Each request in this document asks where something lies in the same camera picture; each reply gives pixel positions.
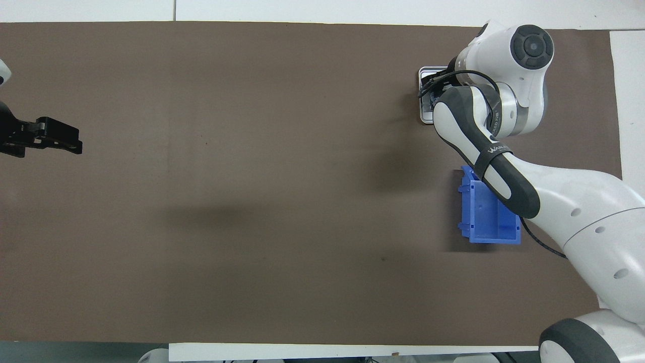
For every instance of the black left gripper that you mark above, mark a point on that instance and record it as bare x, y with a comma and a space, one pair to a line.
10, 128

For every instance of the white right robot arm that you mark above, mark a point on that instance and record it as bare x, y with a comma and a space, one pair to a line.
579, 201

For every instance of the brown table mat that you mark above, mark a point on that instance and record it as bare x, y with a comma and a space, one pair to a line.
252, 176

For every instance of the grey metal tray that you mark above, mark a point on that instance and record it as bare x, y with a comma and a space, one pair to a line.
426, 118

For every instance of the blue plastic storage bin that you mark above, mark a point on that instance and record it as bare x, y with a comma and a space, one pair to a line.
484, 217

